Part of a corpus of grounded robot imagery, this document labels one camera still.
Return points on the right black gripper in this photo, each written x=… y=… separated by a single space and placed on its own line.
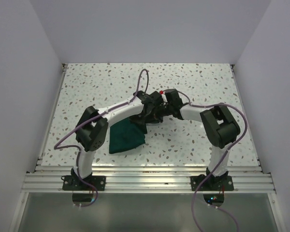
x=157 y=115

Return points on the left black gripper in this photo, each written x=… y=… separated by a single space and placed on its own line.
x=140 y=120

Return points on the dark green surgical cloth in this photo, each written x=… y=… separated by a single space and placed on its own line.
x=125 y=136

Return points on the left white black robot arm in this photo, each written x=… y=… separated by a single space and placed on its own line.
x=93 y=127

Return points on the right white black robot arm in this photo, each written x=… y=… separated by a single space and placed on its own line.
x=220 y=127

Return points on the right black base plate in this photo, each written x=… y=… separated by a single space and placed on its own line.
x=222 y=183

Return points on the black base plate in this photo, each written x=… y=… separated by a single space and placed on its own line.
x=74 y=184
x=222 y=183

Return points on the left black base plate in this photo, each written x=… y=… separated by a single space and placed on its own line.
x=74 y=184

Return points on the aluminium rail frame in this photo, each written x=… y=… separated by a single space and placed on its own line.
x=174 y=150

